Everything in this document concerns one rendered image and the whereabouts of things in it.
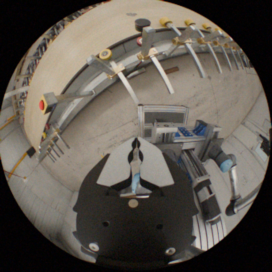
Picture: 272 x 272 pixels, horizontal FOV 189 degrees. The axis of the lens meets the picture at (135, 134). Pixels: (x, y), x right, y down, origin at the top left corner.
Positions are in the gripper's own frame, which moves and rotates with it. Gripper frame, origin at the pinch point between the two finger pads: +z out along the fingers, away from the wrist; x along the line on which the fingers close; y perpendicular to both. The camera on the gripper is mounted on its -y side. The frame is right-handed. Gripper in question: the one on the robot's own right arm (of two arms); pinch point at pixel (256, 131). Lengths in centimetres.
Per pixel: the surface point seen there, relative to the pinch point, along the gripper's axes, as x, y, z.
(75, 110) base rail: -149, 2, 62
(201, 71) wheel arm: -42, -25, 36
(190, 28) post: -57, -44, 20
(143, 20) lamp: -80, -39, 17
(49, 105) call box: -119, -9, 11
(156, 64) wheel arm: -70, -26, 46
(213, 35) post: -34, -55, 24
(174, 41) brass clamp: -59, -43, 36
